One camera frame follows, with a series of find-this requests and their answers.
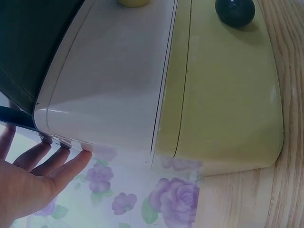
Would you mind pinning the dark green drawer box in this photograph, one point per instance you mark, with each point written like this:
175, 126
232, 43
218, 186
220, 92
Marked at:
28, 47

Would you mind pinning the white drawer box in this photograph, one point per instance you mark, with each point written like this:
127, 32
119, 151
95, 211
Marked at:
107, 83

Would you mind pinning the person's left hand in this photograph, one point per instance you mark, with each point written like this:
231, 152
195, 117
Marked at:
21, 190

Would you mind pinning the person's left thumb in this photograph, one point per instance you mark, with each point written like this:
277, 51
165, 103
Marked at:
11, 105

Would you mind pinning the yellow drawer box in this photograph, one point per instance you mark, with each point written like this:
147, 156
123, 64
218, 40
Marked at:
225, 95

